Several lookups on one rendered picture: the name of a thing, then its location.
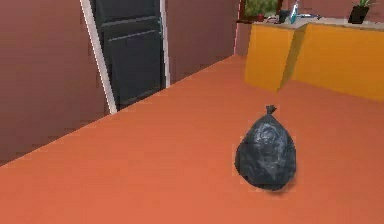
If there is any orange kitchen counter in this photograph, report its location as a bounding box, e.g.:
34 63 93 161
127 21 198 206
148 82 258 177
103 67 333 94
243 17 384 102

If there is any dark grey room door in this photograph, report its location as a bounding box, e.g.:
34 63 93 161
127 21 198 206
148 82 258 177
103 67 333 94
79 0 171 115

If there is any black rubbish bag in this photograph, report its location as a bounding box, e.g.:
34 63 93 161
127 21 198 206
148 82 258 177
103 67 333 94
234 104 298 192

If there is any window with green view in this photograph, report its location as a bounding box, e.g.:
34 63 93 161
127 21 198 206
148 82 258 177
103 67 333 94
238 0 284 24

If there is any dark cup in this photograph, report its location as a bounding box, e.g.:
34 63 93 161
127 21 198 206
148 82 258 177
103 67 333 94
278 9 291 24

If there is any blue spray bottle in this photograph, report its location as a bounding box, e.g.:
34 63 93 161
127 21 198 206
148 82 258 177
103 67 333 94
289 0 300 25

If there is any house plant in black pot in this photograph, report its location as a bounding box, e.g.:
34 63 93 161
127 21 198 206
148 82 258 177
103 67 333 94
347 0 378 25

